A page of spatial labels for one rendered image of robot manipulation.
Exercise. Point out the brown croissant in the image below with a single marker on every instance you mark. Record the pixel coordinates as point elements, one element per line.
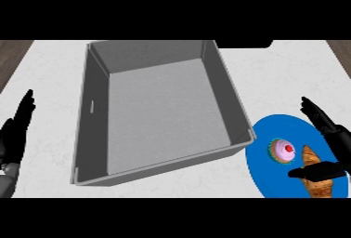
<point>313,186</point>

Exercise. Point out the blue round plate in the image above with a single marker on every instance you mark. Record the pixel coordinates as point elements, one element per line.
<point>269,167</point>

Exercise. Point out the black appliance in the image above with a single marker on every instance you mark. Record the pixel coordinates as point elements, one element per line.
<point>242,44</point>

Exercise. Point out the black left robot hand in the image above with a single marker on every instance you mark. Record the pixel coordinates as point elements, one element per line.
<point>14,139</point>

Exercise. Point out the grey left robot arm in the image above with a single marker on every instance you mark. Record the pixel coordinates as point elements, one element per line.
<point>6,182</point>

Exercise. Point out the pink frosted cupcake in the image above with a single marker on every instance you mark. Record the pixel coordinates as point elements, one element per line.
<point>284,150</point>

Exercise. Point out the grey open box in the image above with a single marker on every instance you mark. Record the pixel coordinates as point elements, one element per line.
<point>160,124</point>

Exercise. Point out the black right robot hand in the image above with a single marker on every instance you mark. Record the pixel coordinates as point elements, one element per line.
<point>331,145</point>

